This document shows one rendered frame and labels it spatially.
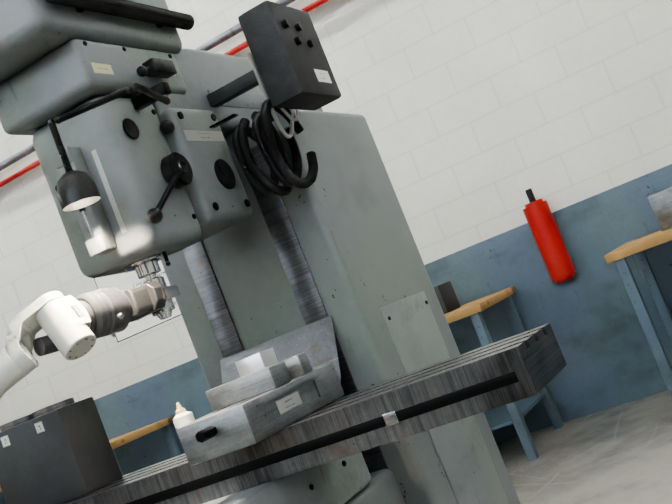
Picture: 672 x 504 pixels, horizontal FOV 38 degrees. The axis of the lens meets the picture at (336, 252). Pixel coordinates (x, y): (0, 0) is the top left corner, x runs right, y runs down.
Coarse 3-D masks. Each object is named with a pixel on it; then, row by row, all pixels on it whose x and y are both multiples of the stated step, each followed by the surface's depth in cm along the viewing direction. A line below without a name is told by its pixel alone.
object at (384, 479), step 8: (376, 472) 214; (384, 472) 213; (392, 472) 215; (376, 480) 208; (384, 480) 210; (392, 480) 214; (368, 488) 204; (376, 488) 206; (384, 488) 209; (392, 488) 212; (360, 496) 200; (368, 496) 202; (376, 496) 205; (384, 496) 208; (392, 496) 211; (400, 496) 214
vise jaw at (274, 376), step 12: (264, 372) 174; (276, 372) 175; (228, 384) 178; (240, 384) 177; (252, 384) 175; (264, 384) 174; (276, 384) 174; (216, 396) 179; (228, 396) 178; (240, 396) 177; (252, 396) 176; (216, 408) 179
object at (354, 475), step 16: (336, 464) 194; (352, 464) 199; (288, 480) 177; (304, 480) 181; (320, 480) 186; (336, 480) 191; (352, 480) 197; (368, 480) 202; (224, 496) 177; (240, 496) 168; (256, 496) 167; (272, 496) 171; (288, 496) 175; (304, 496) 179; (320, 496) 184; (336, 496) 189; (352, 496) 195
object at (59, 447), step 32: (32, 416) 209; (64, 416) 201; (96, 416) 209; (0, 448) 207; (32, 448) 203; (64, 448) 200; (96, 448) 206; (0, 480) 208; (32, 480) 204; (64, 480) 201; (96, 480) 202
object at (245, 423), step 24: (288, 360) 185; (288, 384) 177; (312, 384) 185; (336, 384) 192; (240, 408) 163; (264, 408) 168; (288, 408) 175; (312, 408) 181; (192, 432) 168; (240, 432) 163; (264, 432) 165; (192, 456) 168; (216, 456) 166
